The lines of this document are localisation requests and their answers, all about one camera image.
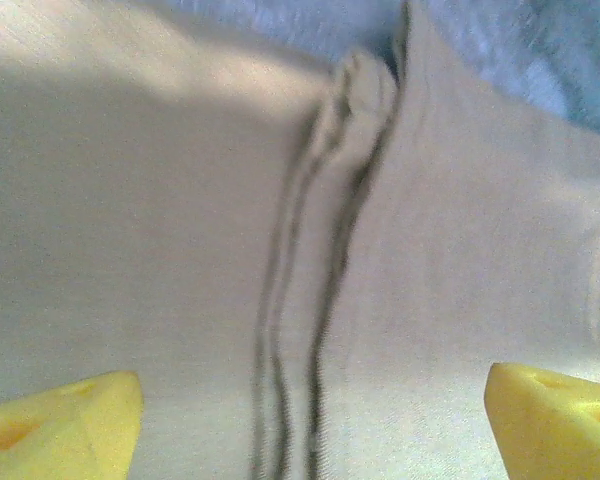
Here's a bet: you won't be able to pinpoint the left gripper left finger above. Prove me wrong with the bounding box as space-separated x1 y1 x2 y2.
0 369 146 480

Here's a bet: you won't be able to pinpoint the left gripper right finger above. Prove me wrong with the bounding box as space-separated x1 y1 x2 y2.
483 362 600 480

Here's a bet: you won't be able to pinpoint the tan trousers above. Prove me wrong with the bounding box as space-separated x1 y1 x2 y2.
0 0 600 480

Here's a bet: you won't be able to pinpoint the light blue folded trousers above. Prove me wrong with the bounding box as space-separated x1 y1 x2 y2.
247 0 600 137

